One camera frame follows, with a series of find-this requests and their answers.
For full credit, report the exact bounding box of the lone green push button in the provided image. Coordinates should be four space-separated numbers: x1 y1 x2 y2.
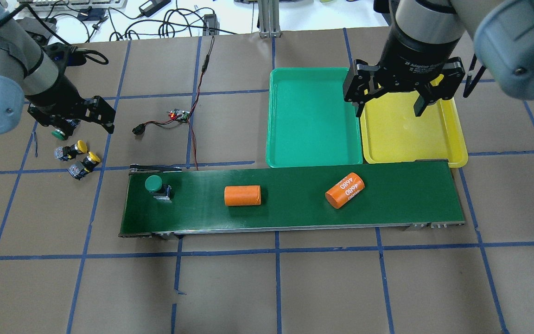
51 119 81 141

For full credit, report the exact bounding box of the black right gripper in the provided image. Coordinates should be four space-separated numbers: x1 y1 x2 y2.
344 44 465 118

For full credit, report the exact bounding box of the yellow tray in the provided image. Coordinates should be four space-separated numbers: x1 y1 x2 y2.
360 91 469 168

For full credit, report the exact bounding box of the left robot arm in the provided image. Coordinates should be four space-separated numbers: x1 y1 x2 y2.
0 4 116 140

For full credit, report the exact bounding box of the green conveyor belt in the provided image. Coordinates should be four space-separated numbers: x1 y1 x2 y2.
119 161 465 238

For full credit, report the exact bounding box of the yellow push button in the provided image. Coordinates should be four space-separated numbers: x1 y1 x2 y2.
54 140 88 161
67 151 102 180

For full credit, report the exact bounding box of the red black power wire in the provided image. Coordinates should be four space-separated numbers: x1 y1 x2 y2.
144 35 216 171

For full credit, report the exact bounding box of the plain orange cylinder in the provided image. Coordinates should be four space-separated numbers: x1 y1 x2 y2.
224 185 261 206

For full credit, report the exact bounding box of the black barrel power connector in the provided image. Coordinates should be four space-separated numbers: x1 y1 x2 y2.
132 123 146 136

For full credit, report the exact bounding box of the small controller circuit board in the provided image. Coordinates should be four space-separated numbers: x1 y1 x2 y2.
167 109 191 123

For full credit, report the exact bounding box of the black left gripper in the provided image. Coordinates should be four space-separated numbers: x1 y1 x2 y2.
27 86 116 135

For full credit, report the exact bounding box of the orange cylinder with white numbers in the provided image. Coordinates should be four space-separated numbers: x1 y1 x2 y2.
325 173 365 209

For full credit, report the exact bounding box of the black power adapter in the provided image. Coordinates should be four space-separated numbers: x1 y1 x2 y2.
202 13 220 36

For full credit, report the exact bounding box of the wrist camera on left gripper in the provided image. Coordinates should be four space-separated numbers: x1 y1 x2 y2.
43 42 109 74

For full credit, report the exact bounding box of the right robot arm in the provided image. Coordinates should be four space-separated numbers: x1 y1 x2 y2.
343 0 534 117

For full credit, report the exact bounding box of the green tray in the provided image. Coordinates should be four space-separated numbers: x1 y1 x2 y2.
265 67 364 168

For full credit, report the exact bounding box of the aluminium frame post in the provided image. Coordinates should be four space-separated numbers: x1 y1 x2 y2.
258 0 281 39

